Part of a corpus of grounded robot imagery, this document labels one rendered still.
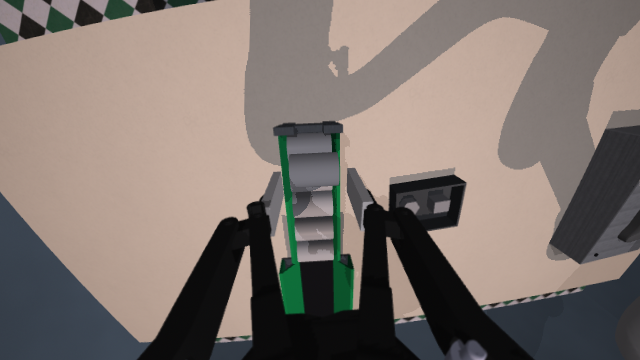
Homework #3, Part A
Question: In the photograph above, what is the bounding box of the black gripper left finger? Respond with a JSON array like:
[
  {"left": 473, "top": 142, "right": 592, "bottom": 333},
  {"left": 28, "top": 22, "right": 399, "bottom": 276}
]
[{"left": 137, "top": 171, "right": 295, "bottom": 360}]

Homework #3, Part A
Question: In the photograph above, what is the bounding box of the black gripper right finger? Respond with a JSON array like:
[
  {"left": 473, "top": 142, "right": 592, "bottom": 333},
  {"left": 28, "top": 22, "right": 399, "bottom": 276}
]
[{"left": 347, "top": 168, "right": 534, "bottom": 360}]

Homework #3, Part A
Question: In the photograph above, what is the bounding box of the grey hexagon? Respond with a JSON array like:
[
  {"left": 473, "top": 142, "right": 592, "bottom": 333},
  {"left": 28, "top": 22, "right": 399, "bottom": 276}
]
[{"left": 399, "top": 198, "right": 420, "bottom": 214}]

